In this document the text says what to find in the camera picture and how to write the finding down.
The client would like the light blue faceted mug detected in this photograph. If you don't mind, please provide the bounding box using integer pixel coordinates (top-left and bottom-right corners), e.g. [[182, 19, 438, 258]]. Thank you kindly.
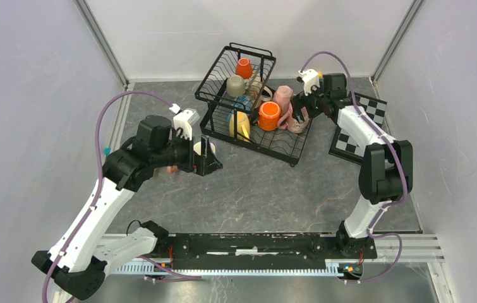
[[193, 141, 216, 155]]

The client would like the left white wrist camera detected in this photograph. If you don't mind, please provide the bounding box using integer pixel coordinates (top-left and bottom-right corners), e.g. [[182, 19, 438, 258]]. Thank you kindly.
[[173, 109, 200, 141]]

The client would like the white patterned mug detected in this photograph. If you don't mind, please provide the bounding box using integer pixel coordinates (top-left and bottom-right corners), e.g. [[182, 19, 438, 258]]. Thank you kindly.
[[249, 74, 274, 109]]

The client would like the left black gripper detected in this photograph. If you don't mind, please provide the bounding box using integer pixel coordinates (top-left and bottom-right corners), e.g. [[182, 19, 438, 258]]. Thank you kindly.
[[152, 129, 223, 176]]

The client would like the salmon floral mug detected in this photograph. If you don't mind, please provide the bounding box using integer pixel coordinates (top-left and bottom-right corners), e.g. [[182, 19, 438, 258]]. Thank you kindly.
[[167, 165, 178, 174]]

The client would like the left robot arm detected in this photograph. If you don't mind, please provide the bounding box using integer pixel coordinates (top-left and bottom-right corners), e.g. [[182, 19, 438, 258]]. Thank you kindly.
[[32, 115, 222, 300]]

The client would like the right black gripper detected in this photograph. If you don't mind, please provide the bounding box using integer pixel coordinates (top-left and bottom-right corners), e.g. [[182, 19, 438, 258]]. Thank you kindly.
[[290, 80, 329, 124]]

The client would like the checkerboard calibration board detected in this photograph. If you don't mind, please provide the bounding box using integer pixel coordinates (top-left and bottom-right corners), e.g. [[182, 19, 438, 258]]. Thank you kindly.
[[329, 93, 387, 165]]

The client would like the orange cup top rack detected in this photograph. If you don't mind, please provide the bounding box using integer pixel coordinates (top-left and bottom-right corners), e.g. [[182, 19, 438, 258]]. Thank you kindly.
[[235, 57, 253, 80]]

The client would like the orange cup lower rack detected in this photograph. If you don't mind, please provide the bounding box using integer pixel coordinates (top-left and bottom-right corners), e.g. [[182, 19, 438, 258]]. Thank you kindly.
[[258, 101, 281, 131]]

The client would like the orange cup rack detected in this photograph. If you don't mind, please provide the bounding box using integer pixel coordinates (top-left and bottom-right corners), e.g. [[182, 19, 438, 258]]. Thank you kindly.
[[235, 57, 253, 80], [258, 101, 281, 131]]

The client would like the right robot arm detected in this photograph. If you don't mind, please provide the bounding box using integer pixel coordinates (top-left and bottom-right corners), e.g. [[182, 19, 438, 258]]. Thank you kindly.
[[291, 69, 413, 258]]

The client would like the beige grey mug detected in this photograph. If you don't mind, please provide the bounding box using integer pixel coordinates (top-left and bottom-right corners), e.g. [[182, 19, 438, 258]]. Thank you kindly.
[[226, 74, 249, 97]]

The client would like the blue ribbed mug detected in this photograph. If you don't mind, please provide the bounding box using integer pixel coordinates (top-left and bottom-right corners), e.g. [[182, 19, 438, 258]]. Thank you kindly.
[[234, 95, 253, 124]]

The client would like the black wire dish rack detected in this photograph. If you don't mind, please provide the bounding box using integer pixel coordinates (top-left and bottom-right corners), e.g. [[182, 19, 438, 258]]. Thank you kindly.
[[195, 42, 310, 167]]

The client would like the yellow mug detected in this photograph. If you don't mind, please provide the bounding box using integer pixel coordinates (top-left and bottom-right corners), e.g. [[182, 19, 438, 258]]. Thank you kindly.
[[228, 111, 250, 141]]

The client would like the pink faceted mug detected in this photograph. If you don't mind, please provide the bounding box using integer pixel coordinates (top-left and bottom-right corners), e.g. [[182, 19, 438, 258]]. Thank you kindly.
[[273, 85, 293, 115]]

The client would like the pink speckled mug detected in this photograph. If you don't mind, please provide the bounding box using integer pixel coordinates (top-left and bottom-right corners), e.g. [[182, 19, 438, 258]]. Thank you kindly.
[[277, 105, 310, 134]]

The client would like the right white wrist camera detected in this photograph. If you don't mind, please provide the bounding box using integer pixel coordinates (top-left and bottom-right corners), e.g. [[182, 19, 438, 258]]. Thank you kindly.
[[298, 69, 320, 96]]

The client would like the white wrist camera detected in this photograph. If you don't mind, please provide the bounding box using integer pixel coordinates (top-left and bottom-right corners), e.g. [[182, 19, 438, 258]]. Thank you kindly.
[[173, 109, 200, 141], [298, 69, 320, 96]]

